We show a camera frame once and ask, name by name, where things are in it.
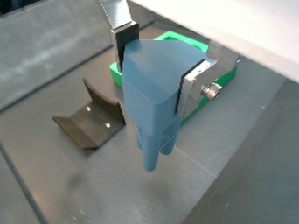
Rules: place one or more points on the black curved bracket block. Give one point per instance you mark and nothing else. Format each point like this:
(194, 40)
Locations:
(93, 123)

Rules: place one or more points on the blue three prong object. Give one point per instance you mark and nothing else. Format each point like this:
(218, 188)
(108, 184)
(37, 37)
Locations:
(153, 67)

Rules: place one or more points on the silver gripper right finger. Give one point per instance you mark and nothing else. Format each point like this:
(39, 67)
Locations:
(198, 82)

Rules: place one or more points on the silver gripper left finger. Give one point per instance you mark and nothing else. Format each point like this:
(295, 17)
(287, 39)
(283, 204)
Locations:
(124, 28)

